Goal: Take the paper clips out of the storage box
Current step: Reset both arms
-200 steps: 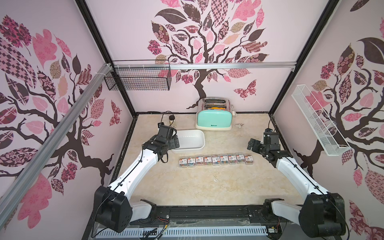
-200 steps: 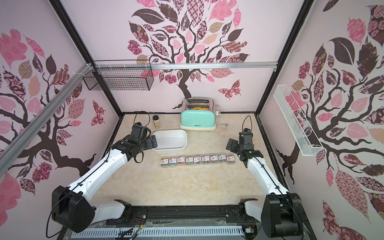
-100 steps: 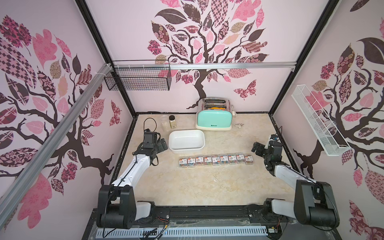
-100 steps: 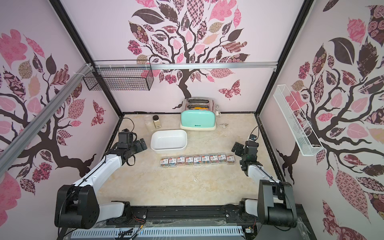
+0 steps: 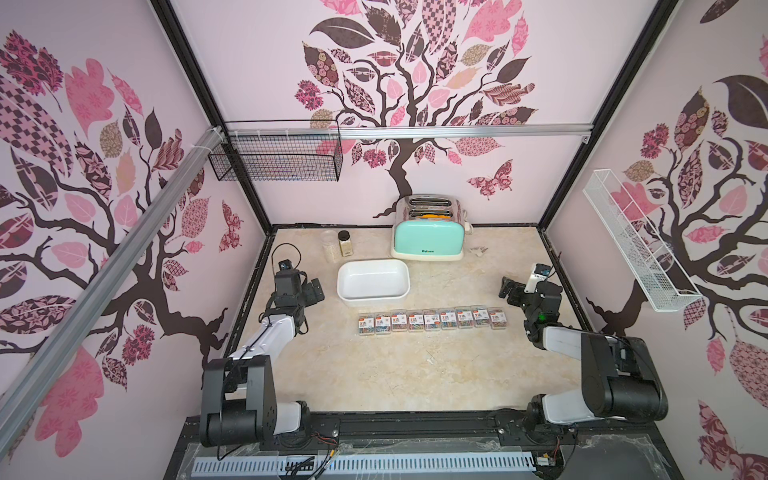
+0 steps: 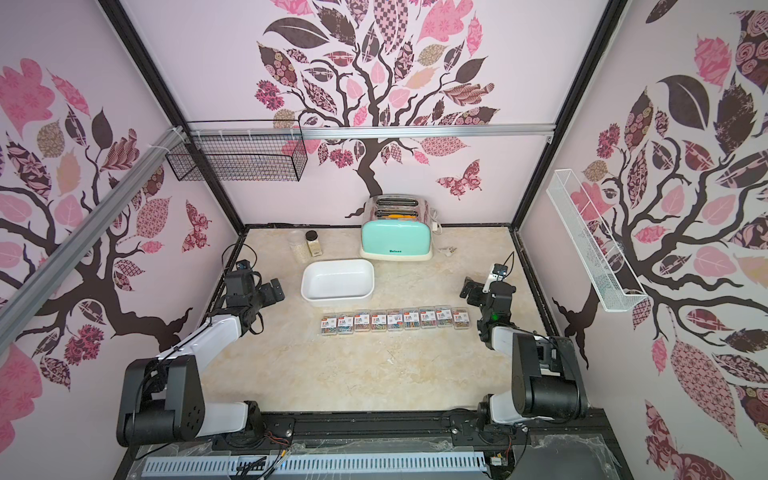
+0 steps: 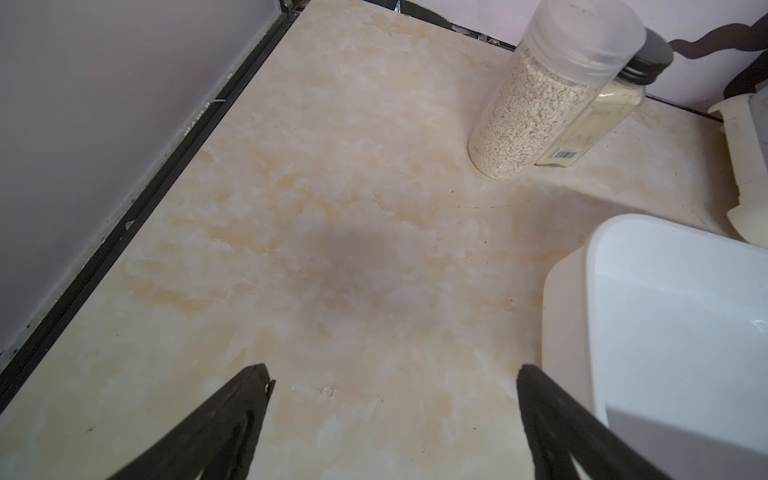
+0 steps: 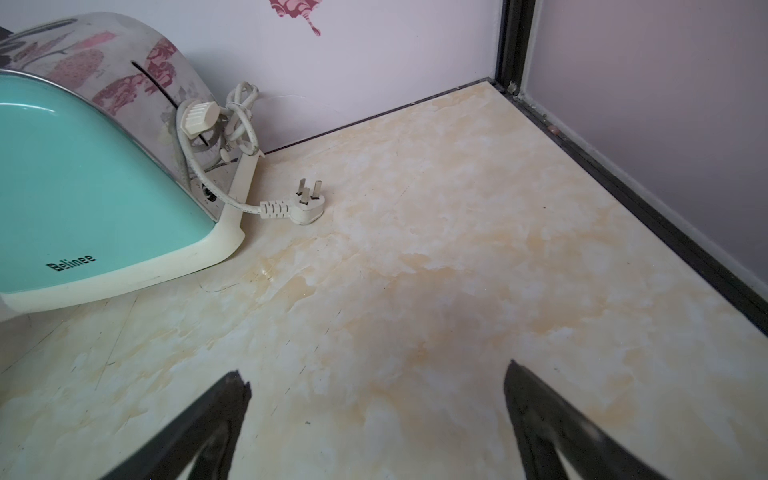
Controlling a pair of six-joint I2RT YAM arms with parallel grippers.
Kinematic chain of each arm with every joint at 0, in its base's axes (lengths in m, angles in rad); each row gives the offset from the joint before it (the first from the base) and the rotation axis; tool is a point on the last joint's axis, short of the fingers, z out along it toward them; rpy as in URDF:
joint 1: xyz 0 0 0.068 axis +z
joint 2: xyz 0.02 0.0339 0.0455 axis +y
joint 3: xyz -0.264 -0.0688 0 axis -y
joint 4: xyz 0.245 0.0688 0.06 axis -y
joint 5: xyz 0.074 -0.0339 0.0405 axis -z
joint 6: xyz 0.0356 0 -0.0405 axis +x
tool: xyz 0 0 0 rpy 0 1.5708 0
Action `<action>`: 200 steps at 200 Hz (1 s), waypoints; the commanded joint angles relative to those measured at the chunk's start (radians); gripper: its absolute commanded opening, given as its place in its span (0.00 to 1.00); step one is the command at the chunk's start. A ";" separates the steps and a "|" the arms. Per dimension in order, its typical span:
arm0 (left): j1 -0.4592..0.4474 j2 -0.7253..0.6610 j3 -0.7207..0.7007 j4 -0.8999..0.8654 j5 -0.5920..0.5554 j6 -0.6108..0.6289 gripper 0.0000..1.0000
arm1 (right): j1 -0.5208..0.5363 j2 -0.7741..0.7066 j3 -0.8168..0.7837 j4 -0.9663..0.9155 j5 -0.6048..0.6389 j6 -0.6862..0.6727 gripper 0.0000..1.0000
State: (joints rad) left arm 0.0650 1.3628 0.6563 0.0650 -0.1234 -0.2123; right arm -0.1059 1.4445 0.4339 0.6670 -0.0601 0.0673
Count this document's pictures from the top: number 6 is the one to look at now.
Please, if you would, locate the paper clip box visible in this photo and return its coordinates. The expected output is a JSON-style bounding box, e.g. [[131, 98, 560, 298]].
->
[[337, 313, 355, 335], [403, 308, 421, 330], [353, 311, 371, 332], [320, 315, 338, 336], [387, 309, 404, 332], [419, 307, 437, 329], [370, 311, 388, 332], [435, 306, 453, 328], [452, 308, 471, 330]]

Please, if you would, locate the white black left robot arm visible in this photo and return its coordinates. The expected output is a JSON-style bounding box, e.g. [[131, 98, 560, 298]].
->
[[116, 268, 285, 447]]

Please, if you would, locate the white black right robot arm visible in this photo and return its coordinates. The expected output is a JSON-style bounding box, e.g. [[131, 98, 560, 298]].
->
[[459, 277, 589, 430]]

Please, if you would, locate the white plastic storage box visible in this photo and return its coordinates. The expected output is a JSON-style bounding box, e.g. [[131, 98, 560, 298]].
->
[[300, 259, 375, 307]]

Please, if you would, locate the white toaster power plug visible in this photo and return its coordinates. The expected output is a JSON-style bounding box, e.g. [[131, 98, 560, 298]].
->
[[437, 246, 457, 257]]

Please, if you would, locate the clear plastic jar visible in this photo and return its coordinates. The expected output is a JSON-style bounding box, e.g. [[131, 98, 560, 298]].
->
[[288, 230, 311, 264]]

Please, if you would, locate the black-lidded spice jar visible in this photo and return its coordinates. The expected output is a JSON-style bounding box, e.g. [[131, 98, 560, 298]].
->
[[305, 230, 323, 257]]

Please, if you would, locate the mint green toaster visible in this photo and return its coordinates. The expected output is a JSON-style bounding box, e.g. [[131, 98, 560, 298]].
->
[[360, 194, 433, 262]]

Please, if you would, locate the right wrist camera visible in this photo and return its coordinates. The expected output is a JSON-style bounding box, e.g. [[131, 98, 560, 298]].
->
[[486, 263, 509, 284]]

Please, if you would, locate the white wire wall basket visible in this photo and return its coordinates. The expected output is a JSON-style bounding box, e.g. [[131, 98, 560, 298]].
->
[[546, 169, 649, 313]]

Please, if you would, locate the black wire wall basket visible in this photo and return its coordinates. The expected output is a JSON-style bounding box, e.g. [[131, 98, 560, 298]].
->
[[165, 118, 309, 182]]

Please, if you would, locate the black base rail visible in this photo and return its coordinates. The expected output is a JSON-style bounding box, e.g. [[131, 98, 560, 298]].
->
[[114, 408, 633, 479]]

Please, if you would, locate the white slotted cable duct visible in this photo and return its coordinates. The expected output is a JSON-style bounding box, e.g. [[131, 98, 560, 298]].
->
[[138, 452, 489, 479]]

